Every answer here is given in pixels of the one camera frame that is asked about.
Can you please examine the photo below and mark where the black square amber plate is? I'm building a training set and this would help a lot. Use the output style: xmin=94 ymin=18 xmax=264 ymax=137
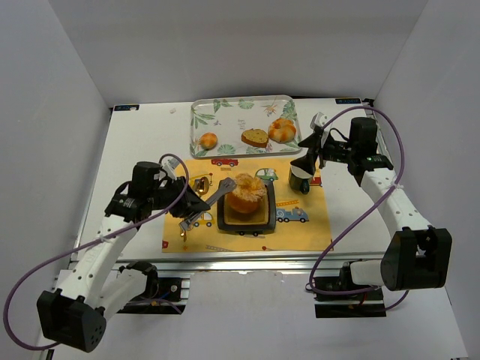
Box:
xmin=217 ymin=180 xmax=276 ymax=237

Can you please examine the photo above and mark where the white tropical leaf tray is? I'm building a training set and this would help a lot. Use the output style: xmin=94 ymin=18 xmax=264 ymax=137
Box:
xmin=189 ymin=95 xmax=302 ymax=158

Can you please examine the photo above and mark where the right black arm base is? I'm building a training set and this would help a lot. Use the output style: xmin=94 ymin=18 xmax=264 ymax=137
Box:
xmin=314 ymin=289 xmax=386 ymax=319

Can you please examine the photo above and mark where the right blue corner label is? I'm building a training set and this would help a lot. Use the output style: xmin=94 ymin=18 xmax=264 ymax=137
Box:
xmin=334 ymin=97 xmax=362 ymax=105

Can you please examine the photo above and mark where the dark green cup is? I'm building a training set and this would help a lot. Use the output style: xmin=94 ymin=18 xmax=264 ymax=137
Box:
xmin=289 ymin=166 xmax=313 ymax=194

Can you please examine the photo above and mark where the aluminium frame rail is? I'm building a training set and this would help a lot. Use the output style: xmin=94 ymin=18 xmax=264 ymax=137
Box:
xmin=110 ymin=252 xmax=381 ymax=276

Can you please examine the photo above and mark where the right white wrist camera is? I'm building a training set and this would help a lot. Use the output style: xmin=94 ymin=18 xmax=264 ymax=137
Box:
xmin=310 ymin=112 xmax=329 ymax=130

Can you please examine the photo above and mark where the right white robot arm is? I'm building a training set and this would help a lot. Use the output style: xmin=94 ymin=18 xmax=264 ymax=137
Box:
xmin=288 ymin=113 xmax=452 ymax=296

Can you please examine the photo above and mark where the gold spoon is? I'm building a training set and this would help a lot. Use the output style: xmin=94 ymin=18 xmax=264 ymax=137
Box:
xmin=181 ymin=176 xmax=210 ymax=242

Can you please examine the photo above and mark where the left blue corner label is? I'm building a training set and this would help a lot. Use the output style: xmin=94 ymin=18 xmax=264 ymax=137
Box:
xmin=113 ymin=104 xmax=140 ymax=112

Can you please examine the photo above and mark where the large round sugared cake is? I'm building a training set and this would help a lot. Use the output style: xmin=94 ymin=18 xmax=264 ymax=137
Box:
xmin=226 ymin=172 xmax=267 ymax=214

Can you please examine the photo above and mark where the sliced loaf cake piece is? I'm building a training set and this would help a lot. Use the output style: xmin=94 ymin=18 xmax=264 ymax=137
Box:
xmin=241 ymin=128 xmax=269 ymax=149

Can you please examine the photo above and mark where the blue corner label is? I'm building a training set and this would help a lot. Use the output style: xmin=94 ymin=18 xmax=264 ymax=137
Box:
xmin=334 ymin=97 xmax=362 ymax=105
xmin=113 ymin=104 xmax=140 ymax=112

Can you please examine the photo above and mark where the small round bread roll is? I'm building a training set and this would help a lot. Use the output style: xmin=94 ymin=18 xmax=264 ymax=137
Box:
xmin=199 ymin=132 xmax=218 ymax=150

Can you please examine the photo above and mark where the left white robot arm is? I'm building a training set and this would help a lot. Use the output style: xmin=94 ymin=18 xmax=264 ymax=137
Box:
xmin=37 ymin=161 xmax=236 ymax=353

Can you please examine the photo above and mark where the orange glazed donut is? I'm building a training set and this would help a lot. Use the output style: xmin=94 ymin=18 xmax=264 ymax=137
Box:
xmin=268 ymin=118 xmax=296 ymax=143

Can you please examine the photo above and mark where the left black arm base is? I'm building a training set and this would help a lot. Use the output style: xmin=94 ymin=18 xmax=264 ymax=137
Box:
xmin=118 ymin=277 xmax=190 ymax=315

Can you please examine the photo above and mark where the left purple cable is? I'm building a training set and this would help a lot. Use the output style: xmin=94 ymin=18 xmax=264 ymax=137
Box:
xmin=2 ymin=152 xmax=188 ymax=352

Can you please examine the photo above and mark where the yellow vehicle print placemat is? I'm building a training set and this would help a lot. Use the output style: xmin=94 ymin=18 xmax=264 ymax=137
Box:
xmin=162 ymin=157 xmax=332 ymax=253

